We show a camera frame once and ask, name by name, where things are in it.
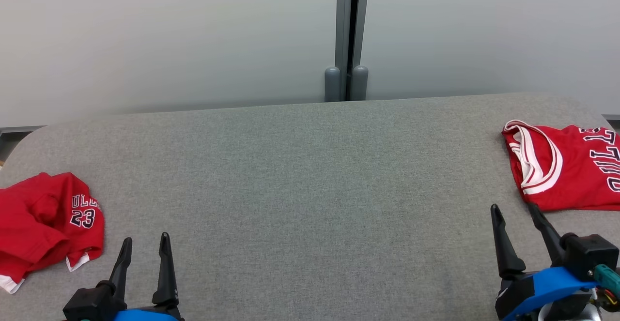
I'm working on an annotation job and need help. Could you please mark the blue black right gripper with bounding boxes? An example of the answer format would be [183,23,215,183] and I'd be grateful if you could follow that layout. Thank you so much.
[490,203,598,321]

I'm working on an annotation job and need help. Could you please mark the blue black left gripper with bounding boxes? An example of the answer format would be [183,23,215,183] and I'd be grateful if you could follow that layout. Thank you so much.
[107,232,184,321]

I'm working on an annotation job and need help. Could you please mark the red basketball jersey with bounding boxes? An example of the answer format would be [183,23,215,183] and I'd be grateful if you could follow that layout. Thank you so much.
[0,172,105,294]
[501,119,620,212]

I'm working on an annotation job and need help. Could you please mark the grey cylindrical bumper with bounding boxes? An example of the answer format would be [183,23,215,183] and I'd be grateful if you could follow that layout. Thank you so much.
[324,66,342,103]
[350,65,369,101]

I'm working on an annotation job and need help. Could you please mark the green cable connector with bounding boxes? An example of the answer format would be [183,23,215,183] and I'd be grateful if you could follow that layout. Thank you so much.
[594,264,620,298]

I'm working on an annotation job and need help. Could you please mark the grey vertical partition frame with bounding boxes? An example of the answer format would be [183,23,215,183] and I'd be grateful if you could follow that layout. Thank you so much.
[335,0,371,102]

